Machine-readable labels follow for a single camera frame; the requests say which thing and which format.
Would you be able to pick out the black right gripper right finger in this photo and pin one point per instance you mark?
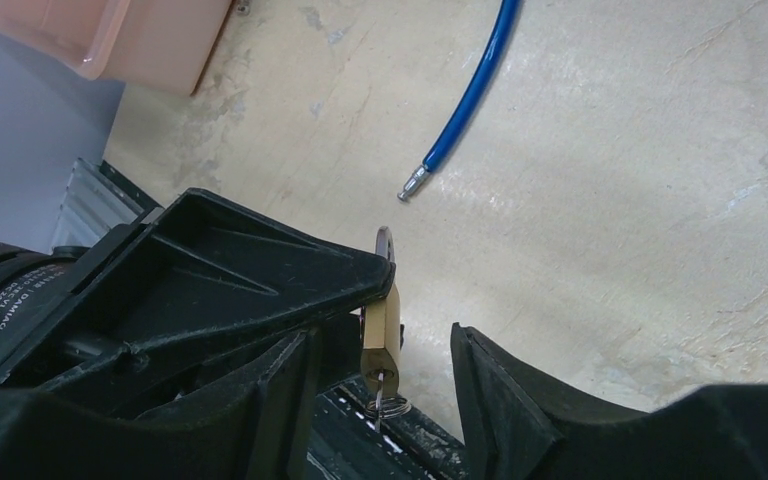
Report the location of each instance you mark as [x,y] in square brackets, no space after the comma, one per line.
[521,423]

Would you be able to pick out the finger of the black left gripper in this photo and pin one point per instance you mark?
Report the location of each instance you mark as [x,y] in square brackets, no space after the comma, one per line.
[172,301]

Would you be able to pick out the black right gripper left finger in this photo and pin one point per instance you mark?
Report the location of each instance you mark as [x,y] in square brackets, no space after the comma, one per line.
[253,423]

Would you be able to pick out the brass padlock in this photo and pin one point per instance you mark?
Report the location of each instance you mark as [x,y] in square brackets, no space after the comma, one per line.
[381,329]

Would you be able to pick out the blue cable lock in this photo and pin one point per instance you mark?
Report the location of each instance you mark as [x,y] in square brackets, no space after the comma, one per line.
[461,117]

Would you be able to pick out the pink translucent storage bin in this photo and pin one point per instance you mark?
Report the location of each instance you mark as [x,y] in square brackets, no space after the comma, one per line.
[162,44]

